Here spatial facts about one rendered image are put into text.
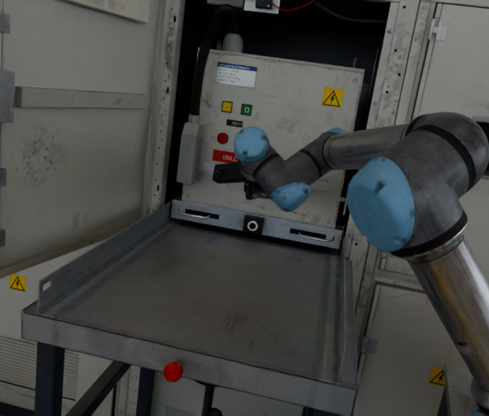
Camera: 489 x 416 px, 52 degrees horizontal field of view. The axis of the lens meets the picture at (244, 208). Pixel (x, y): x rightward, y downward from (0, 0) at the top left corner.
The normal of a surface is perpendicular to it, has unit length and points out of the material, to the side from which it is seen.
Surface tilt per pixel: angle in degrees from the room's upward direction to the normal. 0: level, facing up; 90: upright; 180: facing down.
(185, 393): 90
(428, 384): 90
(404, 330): 90
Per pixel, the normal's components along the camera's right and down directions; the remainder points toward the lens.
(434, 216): 0.08, 0.16
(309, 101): -0.19, 0.21
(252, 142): -0.10, -0.29
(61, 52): 0.92, 0.22
